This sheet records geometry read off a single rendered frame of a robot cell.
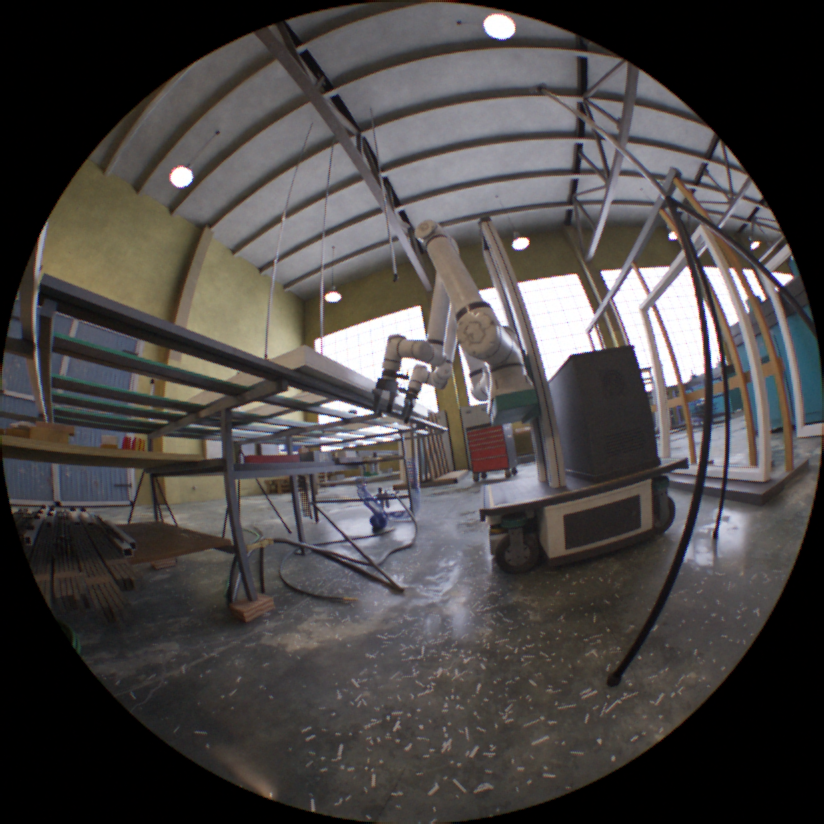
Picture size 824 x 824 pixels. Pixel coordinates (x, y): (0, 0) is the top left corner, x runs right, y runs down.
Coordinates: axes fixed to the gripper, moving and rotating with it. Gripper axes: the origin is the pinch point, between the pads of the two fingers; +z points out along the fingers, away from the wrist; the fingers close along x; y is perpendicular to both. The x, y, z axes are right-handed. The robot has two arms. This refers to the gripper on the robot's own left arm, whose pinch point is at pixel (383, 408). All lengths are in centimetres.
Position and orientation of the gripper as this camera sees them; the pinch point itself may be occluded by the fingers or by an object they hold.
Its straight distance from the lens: 124.8
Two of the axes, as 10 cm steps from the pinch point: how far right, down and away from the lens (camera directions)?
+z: -2.0, 9.8, 0.9
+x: -3.9, 0.1, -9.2
